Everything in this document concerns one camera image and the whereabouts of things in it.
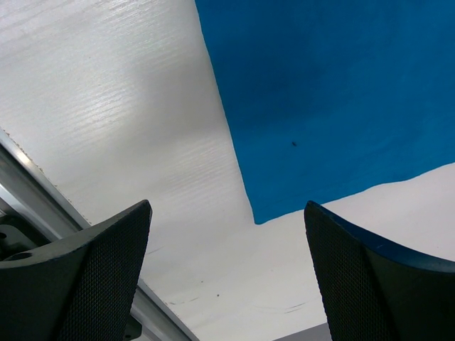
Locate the blue t shirt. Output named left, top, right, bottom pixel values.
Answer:
left=196, top=0, right=454, bottom=224

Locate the aluminium mounting rail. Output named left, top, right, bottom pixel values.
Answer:
left=1, top=129, right=198, bottom=340

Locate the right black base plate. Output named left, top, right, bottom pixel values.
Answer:
left=0, top=215, right=50, bottom=261

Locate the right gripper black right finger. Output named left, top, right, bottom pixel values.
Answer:
left=304, top=201, right=454, bottom=340

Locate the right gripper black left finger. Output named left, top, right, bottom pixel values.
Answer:
left=1, top=200, right=152, bottom=341

